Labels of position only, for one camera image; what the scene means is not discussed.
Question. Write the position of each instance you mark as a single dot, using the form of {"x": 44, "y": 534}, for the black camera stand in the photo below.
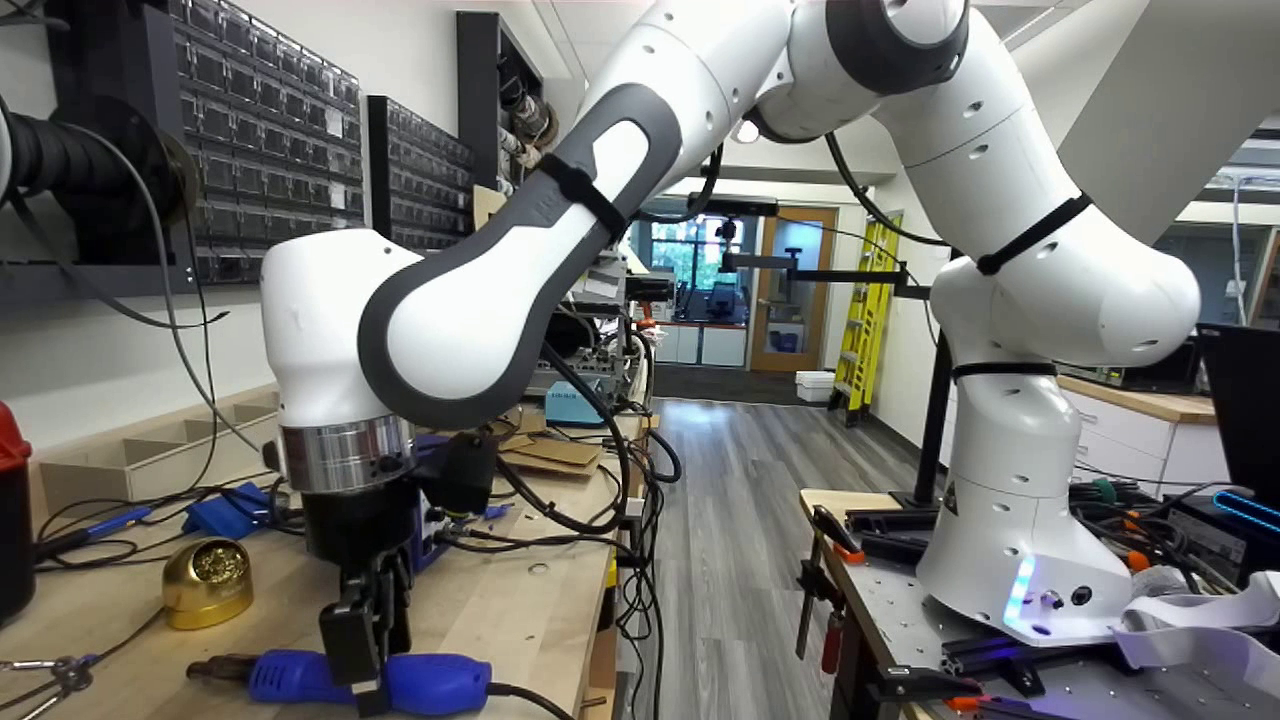
{"x": 936, "y": 426}

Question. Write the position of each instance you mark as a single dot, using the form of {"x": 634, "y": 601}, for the blue soldering station box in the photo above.
{"x": 432, "y": 543}

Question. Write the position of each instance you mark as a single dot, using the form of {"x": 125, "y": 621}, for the black filament spool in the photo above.
{"x": 82, "y": 153}

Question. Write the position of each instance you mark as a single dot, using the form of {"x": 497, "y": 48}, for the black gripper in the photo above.
{"x": 362, "y": 524}

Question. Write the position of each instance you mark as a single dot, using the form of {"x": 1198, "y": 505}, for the white bin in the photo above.
{"x": 814, "y": 385}

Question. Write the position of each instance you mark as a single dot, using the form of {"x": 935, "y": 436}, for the red and black toolbox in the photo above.
{"x": 14, "y": 523}

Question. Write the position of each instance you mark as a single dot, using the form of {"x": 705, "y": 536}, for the grey parts drawer cabinet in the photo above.
{"x": 255, "y": 121}
{"x": 426, "y": 173}

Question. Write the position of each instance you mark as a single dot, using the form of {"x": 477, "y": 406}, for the wooden framed door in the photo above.
{"x": 764, "y": 293}

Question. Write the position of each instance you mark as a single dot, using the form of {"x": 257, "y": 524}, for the metal clip tool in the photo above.
{"x": 62, "y": 679}

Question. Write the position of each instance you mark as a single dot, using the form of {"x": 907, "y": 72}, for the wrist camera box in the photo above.
{"x": 464, "y": 472}

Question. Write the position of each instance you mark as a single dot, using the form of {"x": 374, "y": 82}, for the metal robot mounting table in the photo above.
{"x": 907, "y": 625}

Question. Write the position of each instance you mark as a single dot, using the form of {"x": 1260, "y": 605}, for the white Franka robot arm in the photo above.
{"x": 1013, "y": 467}

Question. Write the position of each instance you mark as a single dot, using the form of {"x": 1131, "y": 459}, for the yellow caution sign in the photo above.
{"x": 869, "y": 314}

